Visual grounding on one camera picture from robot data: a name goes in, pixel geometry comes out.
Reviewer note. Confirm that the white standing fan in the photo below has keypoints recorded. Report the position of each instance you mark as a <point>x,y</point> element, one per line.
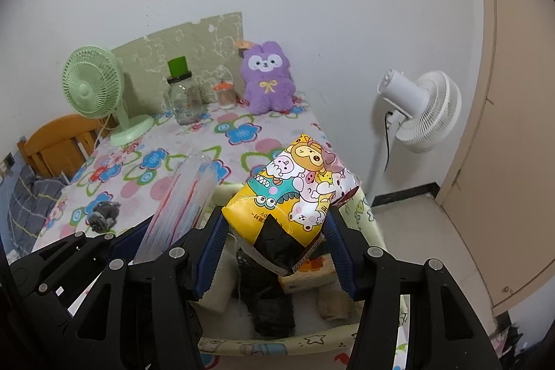
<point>429,110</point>

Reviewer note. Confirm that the glass jar with green lid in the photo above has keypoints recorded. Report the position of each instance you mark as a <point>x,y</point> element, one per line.
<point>184,101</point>

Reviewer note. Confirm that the green desk fan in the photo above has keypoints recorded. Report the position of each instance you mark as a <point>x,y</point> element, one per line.
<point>89,84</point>

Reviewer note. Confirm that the small jar with orange lid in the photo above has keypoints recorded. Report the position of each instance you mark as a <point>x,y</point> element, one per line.
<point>224,94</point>

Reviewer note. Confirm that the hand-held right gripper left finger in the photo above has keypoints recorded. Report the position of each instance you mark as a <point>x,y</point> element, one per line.
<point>212,257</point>

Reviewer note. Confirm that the grey plaid bedding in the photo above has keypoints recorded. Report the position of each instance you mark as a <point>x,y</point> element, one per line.
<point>24,205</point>

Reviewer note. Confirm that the yellow fabric storage box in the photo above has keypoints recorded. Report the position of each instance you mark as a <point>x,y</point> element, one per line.
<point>260,348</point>

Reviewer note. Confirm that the clutter pile by door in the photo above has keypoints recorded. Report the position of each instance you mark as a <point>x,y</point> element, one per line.
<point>509,339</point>

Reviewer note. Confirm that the green patterned wall sheet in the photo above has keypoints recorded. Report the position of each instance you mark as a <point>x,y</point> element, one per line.
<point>143,58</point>

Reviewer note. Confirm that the purple plush toy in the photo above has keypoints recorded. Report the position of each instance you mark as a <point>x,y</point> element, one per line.
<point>266,84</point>

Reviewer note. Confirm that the clear zip bag pack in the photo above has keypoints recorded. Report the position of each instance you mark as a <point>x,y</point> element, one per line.
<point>182,201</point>

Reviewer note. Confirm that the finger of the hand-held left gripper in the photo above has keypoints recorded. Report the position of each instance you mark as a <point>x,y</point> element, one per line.
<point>130,238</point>

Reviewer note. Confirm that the white tissue pack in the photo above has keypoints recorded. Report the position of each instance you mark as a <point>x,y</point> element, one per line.
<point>308,274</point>

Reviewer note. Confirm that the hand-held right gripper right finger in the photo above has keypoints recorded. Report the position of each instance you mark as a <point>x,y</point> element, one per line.
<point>340,261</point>

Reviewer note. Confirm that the beige roll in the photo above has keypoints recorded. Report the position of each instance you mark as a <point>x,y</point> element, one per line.
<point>336,303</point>

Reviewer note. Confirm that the wooden chair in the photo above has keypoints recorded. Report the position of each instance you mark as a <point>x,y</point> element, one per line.
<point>52,144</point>

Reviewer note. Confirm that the yellow cartoon printed bag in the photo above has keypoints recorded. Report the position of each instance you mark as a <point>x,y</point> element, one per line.
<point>295,188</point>

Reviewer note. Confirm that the beige door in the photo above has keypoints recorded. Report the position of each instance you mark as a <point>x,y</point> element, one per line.
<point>511,136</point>

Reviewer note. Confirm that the small dark grey object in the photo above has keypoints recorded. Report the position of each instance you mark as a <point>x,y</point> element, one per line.
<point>104,216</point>

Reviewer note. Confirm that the floral tablecloth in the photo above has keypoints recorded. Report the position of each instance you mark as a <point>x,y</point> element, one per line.
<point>182,144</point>

